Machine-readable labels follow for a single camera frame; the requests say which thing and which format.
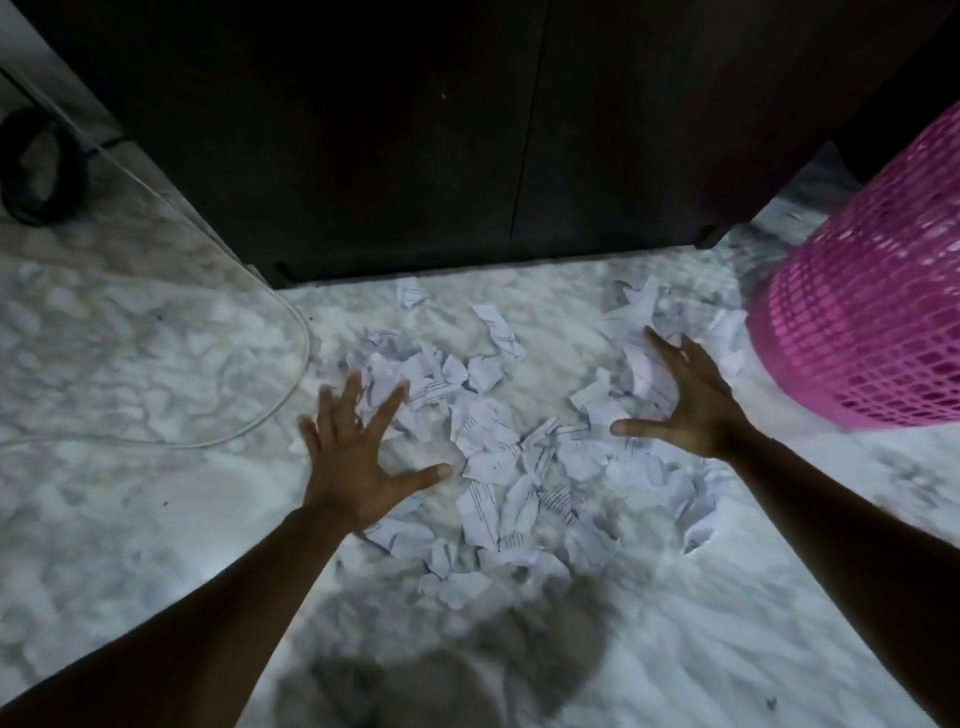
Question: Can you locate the person's left hand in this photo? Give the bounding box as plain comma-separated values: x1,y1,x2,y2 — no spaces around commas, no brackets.
297,369,454,536

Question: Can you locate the person's right hand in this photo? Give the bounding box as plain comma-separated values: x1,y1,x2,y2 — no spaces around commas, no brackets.
610,327,752,461

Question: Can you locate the person's right forearm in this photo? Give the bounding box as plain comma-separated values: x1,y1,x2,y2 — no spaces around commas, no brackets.
716,423,960,728

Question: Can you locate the person's left forearm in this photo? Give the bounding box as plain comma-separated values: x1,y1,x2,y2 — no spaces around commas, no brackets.
0,504,355,728

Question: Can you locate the pile of torn paper pieces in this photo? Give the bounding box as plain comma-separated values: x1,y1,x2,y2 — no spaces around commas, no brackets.
288,276,751,611

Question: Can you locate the pink plastic mesh basket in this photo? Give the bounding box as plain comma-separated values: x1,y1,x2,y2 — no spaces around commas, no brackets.
745,101,960,433

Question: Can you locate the dark wooden cabinet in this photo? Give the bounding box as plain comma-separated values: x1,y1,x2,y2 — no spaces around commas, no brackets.
13,0,960,291

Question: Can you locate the white cable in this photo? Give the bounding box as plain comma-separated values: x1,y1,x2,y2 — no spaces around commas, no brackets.
0,60,314,453

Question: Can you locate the black coiled cord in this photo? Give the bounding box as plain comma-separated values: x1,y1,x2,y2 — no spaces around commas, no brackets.
0,107,92,228

